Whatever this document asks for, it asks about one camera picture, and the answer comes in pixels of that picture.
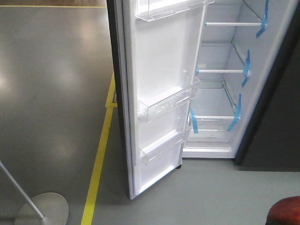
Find red yellow apple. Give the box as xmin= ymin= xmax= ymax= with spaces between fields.
xmin=265 ymin=196 xmax=300 ymax=225

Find open white fridge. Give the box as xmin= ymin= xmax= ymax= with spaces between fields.
xmin=107 ymin=0 xmax=300 ymax=200

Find dark grey fridge neighbour cabinet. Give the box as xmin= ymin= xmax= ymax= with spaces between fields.
xmin=234 ymin=21 xmax=300 ymax=172

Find clear middle door bin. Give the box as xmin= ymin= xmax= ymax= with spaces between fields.
xmin=137 ymin=76 xmax=201 ymax=123

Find clear door bin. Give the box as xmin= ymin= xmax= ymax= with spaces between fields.
xmin=135 ymin=0 xmax=215 ymax=22
xmin=137 ymin=76 xmax=201 ymax=123
xmin=139 ymin=128 xmax=190 ymax=166

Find grey floor sign plate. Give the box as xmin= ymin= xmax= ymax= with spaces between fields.
xmin=112 ymin=92 xmax=117 ymax=103

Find clear lower door bin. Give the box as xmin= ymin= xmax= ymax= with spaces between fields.
xmin=139 ymin=128 xmax=190 ymax=166

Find clear upper door bin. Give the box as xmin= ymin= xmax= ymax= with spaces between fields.
xmin=135 ymin=0 xmax=215 ymax=22

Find silver pole stand round base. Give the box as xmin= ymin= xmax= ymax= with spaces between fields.
xmin=0 ymin=160 xmax=70 ymax=225

